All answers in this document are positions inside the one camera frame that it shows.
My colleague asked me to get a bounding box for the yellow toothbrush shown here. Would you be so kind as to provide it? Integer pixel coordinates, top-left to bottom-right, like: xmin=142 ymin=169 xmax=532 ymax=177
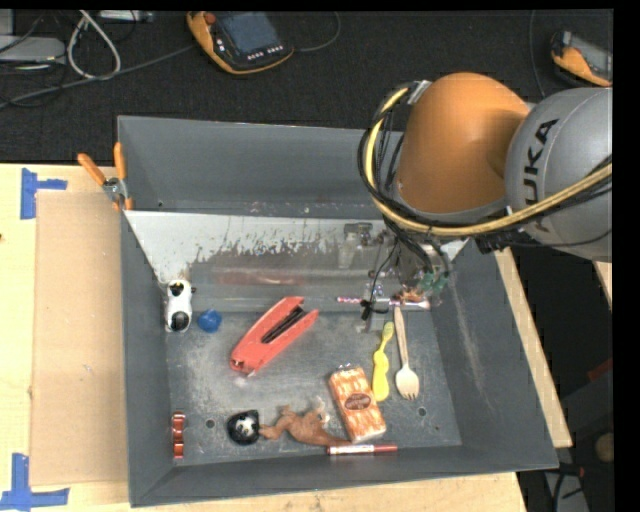
xmin=371 ymin=320 xmax=396 ymax=403

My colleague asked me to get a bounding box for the pale wooden spork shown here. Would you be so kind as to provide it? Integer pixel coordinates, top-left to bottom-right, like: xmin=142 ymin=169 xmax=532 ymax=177
xmin=392 ymin=305 xmax=421 ymax=401

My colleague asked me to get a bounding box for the orange and white packet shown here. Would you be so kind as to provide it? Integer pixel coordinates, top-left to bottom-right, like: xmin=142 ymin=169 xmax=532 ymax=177
xmin=327 ymin=364 xmax=388 ymax=445

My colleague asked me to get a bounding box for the grey metal bin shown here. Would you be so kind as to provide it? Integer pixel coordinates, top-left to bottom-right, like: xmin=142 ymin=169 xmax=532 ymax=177
xmin=115 ymin=114 xmax=560 ymax=508

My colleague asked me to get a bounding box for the red stapler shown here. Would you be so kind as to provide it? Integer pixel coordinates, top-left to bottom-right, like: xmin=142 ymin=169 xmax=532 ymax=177
xmin=229 ymin=295 xmax=321 ymax=377

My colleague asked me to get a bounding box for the brown toy animal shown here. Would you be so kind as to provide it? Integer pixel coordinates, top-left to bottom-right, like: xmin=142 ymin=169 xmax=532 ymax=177
xmin=258 ymin=396 xmax=352 ymax=448

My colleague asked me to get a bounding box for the red and white marker pen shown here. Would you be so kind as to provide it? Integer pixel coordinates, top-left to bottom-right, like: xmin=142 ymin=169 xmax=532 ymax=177
xmin=325 ymin=443 xmax=400 ymax=457

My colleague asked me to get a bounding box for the small blue lump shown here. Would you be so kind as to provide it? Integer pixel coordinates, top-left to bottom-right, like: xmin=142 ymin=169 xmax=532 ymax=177
xmin=196 ymin=308 xmax=223 ymax=334

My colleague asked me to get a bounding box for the black and white ball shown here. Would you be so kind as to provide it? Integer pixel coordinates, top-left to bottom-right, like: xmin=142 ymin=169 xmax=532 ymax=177
xmin=225 ymin=409 xmax=262 ymax=447

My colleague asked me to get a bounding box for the black and white toy cow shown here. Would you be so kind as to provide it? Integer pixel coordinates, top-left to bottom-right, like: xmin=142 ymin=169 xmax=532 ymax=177
xmin=164 ymin=278 xmax=195 ymax=334

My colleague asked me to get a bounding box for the red ridged plastic piece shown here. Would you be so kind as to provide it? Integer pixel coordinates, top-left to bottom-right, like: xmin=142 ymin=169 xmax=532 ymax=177
xmin=170 ymin=410 xmax=188 ymax=460

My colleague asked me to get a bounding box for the brown cardboard board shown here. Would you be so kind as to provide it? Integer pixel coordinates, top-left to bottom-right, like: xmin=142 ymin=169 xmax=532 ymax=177
xmin=28 ymin=189 xmax=131 ymax=487

